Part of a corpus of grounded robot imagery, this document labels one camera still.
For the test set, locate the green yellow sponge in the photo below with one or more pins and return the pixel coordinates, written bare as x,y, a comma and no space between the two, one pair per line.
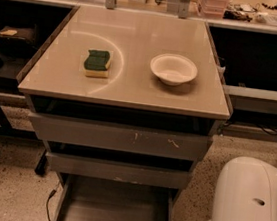
97,64

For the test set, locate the grey drawer cabinet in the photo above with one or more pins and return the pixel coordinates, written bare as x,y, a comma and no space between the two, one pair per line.
55,82

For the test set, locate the grey bottom drawer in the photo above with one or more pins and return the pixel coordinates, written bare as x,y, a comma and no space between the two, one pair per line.
90,199

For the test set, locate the grey top drawer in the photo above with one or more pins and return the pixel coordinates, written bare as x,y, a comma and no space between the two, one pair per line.
120,137

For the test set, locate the black side table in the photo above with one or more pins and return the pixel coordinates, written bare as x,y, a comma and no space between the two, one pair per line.
9,69

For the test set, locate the grey drawer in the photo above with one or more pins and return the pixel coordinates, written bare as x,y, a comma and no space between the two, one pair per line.
120,137
90,199
121,172

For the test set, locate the dark bag with note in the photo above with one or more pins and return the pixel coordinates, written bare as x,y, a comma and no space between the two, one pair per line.
17,41

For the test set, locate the white bowl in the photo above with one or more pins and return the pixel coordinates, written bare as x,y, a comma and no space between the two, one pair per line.
173,69

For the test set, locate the grey middle drawer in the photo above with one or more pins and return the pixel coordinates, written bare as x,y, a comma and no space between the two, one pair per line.
121,172

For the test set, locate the stacked pink trays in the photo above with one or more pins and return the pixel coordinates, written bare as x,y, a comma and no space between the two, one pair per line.
212,8

